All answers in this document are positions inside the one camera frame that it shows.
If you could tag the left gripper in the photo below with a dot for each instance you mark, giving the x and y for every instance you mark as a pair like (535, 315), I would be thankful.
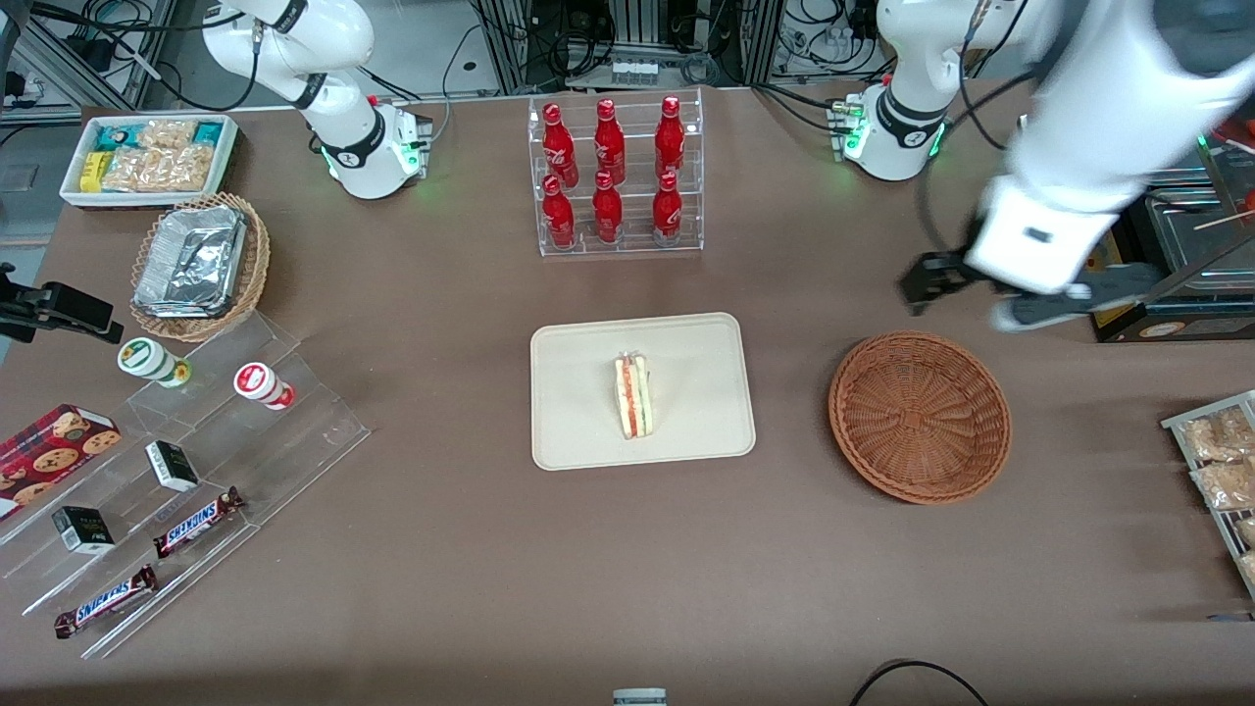
(949, 272)

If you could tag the triangle sandwich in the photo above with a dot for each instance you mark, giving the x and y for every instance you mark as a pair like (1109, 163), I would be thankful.
(633, 397)

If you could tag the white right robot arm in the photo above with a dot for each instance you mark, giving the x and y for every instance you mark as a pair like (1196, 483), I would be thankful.
(294, 49)

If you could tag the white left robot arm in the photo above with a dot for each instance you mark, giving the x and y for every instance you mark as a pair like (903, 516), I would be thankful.
(1108, 118)

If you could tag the round brown wicker basket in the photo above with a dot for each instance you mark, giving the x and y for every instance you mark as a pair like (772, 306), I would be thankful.
(917, 422)

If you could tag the beige plastic tray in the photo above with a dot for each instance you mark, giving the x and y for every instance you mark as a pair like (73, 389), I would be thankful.
(578, 392)

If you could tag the oval light wicker basket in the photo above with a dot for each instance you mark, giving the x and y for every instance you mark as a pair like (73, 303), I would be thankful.
(257, 265)

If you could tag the silver foil tray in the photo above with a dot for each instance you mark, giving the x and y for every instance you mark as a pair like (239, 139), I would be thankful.
(191, 260)

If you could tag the red cola bottle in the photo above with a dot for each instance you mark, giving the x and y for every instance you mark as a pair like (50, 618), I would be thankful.
(670, 142)
(559, 218)
(607, 214)
(609, 147)
(558, 147)
(667, 211)

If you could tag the black display case with button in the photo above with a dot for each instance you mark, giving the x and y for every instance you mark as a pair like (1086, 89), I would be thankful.
(1216, 316)

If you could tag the clear acrylic bottle rack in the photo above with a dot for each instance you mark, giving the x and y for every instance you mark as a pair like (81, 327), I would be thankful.
(632, 250)

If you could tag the clear bag of fried snacks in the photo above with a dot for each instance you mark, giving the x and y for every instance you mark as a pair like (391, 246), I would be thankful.
(1226, 485)
(1216, 436)

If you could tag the small grey device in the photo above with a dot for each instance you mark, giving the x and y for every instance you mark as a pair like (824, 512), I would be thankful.
(639, 697)

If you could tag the clear acrylic stepped stand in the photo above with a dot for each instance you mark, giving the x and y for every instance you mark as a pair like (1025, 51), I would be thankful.
(294, 441)

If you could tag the red lid cup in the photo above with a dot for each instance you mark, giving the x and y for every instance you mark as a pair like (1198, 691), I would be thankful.
(257, 382)

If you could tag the snickers chocolate bar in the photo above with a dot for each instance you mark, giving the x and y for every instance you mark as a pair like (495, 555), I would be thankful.
(106, 601)
(196, 523)

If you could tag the clear bag of rice crackers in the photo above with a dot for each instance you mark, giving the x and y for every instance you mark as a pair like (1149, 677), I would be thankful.
(169, 133)
(157, 170)

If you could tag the small black box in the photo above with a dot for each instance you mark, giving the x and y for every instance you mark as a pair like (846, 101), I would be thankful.
(173, 467)
(83, 530)

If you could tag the green lid cup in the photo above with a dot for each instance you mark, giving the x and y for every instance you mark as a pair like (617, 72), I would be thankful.
(147, 359)

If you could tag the green snack pack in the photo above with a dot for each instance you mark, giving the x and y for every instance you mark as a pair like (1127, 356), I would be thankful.
(116, 137)

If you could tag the yellow snack pack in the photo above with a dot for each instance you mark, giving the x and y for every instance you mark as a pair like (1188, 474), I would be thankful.
(93, 172)

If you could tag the white rectangular snack bin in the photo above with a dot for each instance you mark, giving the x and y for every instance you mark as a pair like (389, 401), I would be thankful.
(74, 191)

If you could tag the red cookie box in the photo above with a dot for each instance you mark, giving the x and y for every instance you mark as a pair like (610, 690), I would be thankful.
(49, 456)

